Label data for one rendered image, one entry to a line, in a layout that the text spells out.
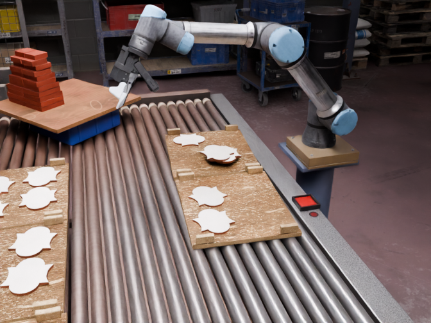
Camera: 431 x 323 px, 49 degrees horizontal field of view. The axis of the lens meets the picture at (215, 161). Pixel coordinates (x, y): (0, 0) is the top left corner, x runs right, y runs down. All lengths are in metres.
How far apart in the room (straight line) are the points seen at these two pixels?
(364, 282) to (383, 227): 1.93
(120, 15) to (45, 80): 3.60
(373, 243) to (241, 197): 1.61
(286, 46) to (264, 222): 0.62
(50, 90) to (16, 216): 0.76
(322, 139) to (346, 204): 1.44
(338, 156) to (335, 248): 0.64
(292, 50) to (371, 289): 0.85
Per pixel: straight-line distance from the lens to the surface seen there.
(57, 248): 1.50
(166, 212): 1.62
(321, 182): 2.17
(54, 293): 1.35
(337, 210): 3.40
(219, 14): 6.02
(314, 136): 2.08
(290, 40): 1.71
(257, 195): 1.68
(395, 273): 2.95
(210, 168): 1.85
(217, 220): 1.53
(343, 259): 1.47
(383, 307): 1.35
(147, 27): 1.58
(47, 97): 2.25
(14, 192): 1.84
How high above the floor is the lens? 1.82
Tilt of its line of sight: 28 degrees down
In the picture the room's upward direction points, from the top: straight up
